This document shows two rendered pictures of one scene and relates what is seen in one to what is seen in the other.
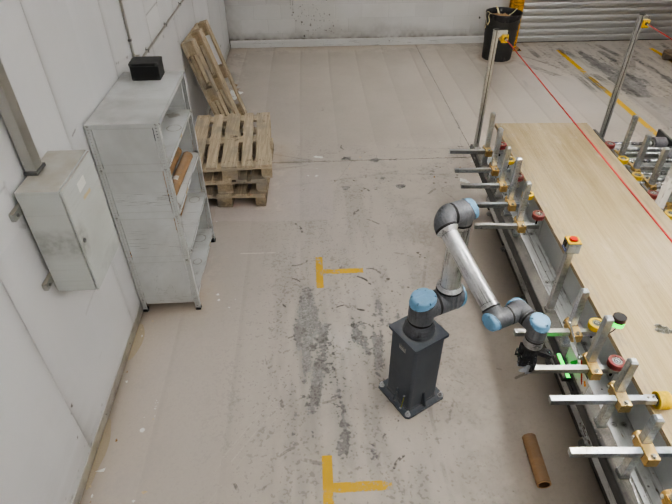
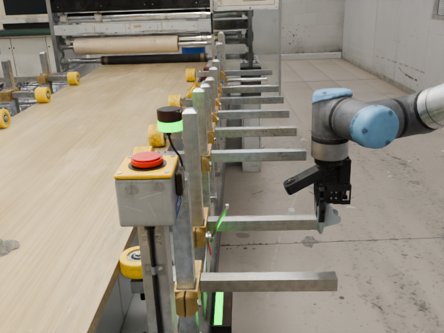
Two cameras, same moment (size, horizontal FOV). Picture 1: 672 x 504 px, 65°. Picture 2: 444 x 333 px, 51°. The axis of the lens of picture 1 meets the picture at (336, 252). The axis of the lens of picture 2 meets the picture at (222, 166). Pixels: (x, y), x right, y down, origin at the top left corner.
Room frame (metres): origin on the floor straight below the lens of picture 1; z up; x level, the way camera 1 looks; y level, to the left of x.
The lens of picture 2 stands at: (2.74, -1.13, 1.42)
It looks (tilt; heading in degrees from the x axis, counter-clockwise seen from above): 21 degrees down; 183
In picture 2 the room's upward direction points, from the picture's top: 2 degrees counter-clockwise
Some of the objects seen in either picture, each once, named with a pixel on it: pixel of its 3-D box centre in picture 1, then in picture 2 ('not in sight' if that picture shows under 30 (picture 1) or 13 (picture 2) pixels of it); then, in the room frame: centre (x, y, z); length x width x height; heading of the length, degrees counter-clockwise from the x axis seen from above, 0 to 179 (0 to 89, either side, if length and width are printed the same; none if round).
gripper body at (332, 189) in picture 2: (527, 353); (331, 179); (1.65, -0.91, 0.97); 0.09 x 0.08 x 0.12; 90
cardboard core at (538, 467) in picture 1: (536, 459); not in sight; (1.64, -1.16, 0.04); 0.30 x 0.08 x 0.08; 0
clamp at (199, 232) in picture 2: (591, 366); (196, 226); (1.67, -1.25, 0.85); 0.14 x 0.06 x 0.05; 0
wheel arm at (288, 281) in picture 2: (555, 332); (233, 283); (1.90, -1.15, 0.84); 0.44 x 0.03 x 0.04; 90
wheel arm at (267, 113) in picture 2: not in sight; (226, 113); (0.90, -1.18, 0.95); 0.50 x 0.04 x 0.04; 90
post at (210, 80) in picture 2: not in sight; (212, 136); (0.94, -1.25, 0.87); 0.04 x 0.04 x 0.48; 0
